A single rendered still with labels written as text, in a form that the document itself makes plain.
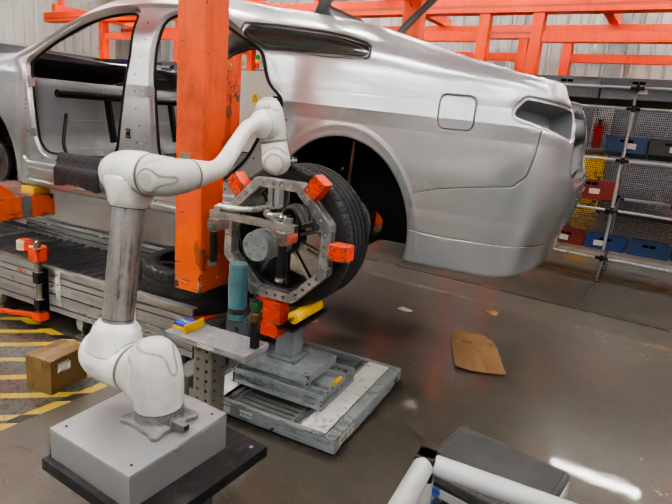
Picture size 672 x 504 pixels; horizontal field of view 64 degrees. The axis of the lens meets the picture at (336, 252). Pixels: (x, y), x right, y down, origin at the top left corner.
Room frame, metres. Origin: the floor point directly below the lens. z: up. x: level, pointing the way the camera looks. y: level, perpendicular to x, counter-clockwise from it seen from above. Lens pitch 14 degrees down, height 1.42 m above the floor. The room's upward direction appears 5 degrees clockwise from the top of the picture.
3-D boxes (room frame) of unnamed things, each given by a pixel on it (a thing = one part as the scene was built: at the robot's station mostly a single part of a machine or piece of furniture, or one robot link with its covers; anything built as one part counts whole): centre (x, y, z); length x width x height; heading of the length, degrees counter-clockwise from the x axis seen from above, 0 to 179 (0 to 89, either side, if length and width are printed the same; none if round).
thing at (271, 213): (2.20, 0.23, 1.03); 0.19 x 0.18 x 0.11; 155
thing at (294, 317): (2.40, 0.11, 0.51); 0.29 x 0.06 x 0.06; 155
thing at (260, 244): (2.29, 0.30, 0.85); 0.21 x 0.14 x 0.14; 155
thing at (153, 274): (3.12, 0.81, 0.39); 0.66 x 0.66 x 0.24
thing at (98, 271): (3.49, 1.63, 0.14); 2.47 x 0.85 x 0.27; 65
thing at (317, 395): (2.49, 0.15, 0.13); 0.50 x 0.36 x 0.10; 65
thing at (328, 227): (2.36, 0.27, 0.85); 0.54 x 0.07 x 0.54; 65
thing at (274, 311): (2.39, 0.25, 0.48); 0.16 x 0.12 x 0.17; 155
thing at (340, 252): (2.23, -0.02, 0.85); 0.09 x 0.08 x 0.07; 65
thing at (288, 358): (2.51, 0.19, 0.32); 0.40 x 0.30 x 0.28; 65
